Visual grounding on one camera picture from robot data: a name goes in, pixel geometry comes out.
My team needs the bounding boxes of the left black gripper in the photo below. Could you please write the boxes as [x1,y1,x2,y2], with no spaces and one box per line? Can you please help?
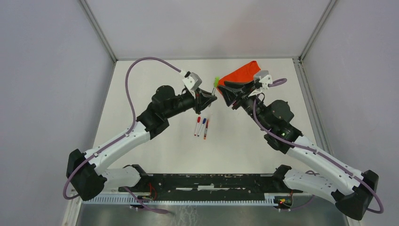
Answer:
[165,87,217,119]

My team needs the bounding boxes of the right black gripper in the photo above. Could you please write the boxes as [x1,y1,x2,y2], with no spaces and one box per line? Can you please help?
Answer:
[217,79,271,131]

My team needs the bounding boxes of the green pen cap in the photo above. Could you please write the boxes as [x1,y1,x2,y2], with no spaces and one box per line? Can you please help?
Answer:
[213,77,220,88]

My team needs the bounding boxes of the thin blue-tip pen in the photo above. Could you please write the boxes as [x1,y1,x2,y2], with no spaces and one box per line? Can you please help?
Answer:
[197,121,206,137]

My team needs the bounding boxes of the red orange pen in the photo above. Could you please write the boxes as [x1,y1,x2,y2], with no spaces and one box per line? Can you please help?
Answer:
[203,115,211,140]

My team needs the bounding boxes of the thin clear red-tip pen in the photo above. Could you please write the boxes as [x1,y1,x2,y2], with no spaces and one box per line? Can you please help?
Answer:
[194,122,200,136]

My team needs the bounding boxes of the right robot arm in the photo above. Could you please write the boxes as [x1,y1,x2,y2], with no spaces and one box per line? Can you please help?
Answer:
[217,81,384,220]

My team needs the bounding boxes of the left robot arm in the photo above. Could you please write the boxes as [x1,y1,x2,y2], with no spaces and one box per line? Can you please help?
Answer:
[66,85,217,201]

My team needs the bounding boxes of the folded orange cloth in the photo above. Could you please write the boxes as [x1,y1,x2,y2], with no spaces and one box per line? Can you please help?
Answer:
[217,61,261,85]

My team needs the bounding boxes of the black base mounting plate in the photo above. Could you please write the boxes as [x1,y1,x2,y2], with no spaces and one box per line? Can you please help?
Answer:
[128,174,292,201]

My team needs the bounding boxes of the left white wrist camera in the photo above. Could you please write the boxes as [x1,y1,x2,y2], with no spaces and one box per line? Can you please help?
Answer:
[179,70,202,92]

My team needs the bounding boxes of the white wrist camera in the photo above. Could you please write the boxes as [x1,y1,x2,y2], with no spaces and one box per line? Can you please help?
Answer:
[249,70,273,97]
[179,70,202,92]

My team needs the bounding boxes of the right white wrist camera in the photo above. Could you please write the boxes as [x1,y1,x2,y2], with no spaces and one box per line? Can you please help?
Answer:
[249,70,273,97]

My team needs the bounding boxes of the white slotted cable duct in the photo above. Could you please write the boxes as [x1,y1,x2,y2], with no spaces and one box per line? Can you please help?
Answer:
[82,194,280,207]

